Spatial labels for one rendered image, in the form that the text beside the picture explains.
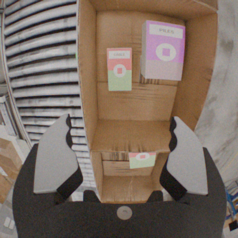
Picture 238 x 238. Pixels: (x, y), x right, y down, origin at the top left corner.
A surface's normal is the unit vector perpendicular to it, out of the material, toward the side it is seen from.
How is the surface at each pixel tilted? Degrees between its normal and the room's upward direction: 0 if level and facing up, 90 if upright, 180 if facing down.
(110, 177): 89
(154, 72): 0
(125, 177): 89
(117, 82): 0
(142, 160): 0
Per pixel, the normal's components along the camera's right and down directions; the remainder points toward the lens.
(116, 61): -0.01, 0.54
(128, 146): 0.03, -0.84
